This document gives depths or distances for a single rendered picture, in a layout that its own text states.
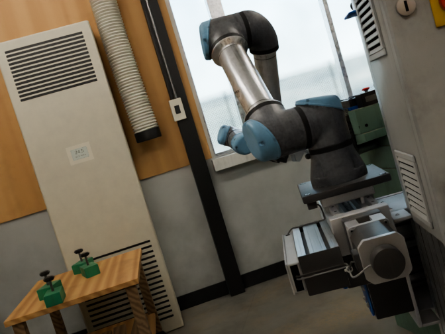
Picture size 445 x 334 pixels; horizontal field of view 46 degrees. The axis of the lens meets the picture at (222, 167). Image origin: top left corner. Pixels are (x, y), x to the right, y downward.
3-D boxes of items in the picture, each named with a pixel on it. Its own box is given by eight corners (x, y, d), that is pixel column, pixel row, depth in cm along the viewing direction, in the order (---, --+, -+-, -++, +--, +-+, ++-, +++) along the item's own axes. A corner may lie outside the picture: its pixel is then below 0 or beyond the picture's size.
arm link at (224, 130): (219, 146, 187) (214, 142, 195) (247, 153, 190) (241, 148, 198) (225, 125, 185) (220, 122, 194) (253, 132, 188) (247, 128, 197)
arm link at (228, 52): (314, 128, 129) (238, 2, 160) (257, 146, 127) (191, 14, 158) (310, 158, 139) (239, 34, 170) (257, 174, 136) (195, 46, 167)
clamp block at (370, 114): (341, 136, 201) (334, 114, 200) (370, 126, 205) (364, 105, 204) (361, 134, 187) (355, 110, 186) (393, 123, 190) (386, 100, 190)
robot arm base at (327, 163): (373, 175, 131) (362, 137, 130) (314, 191, 133) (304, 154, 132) (362, 167, 146) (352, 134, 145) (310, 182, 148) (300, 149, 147)
